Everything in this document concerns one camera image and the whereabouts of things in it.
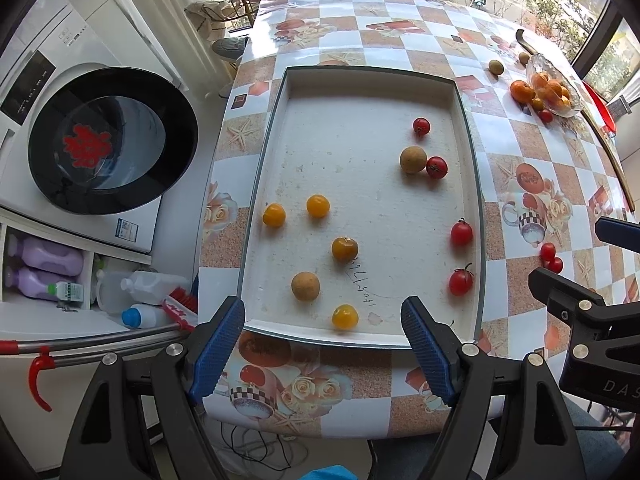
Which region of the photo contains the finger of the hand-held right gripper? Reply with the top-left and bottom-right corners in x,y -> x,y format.
595,216 -> 640,253
529,267 -> 608,321

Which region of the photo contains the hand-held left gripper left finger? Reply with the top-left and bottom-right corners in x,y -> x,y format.
60,296 -> 246,480

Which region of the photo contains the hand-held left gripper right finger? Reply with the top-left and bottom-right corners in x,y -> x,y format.
401,296 -> 588,480

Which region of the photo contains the white shallow tray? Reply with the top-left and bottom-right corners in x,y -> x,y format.
237,66 -> 485,350

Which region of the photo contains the checkered printed tablecloth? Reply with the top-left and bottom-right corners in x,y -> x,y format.
199,0 -> 636,438

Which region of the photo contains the red brush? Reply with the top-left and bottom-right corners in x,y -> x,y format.
161,285 -> 200,333

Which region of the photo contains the white bottle with blue cap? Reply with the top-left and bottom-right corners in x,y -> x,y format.
121,304 -> 173,330

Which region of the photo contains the person's jeans leg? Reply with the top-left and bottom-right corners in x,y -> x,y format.
560,395 -> 640,480

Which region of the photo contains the clear plastic bottle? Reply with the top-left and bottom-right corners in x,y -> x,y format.
120,270 -> 188,306

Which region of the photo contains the white plastic jug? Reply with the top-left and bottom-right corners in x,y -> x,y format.
95,270 -> 132,313

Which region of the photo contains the red plastic chair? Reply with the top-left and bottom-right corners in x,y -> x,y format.
582,80 -> 617,133

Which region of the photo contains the blue cloth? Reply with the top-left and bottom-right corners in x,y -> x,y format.
306,465 -> 362,480

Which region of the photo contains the large orange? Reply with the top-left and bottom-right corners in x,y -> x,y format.
509,80 -> 535,104

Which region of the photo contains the clear glass bowl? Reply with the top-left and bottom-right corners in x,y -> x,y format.
526,52 -> 585,118

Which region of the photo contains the red plastic hook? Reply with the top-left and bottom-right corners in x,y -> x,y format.
27,345 -> 55,413

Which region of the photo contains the purple detergent bottle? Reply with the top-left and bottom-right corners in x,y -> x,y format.
6,236 -> 85,277
4,266 -> 85,303

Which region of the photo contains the white storage cabinet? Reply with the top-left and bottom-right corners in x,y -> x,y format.
0,205 -> 153,343

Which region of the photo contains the dark curved strip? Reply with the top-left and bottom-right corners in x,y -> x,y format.
515,29 -> 538,56

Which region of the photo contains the white front-load washing machine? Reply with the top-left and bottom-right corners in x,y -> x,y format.
0,0 -> 201,256

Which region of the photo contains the grey round object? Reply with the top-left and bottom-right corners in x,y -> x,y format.
211,36 -> 251,61

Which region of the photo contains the beige cloth bundle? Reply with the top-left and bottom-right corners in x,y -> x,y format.
184,0 -> 251,42

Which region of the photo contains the metal rail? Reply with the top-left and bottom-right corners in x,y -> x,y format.
0,322 -> 183,358

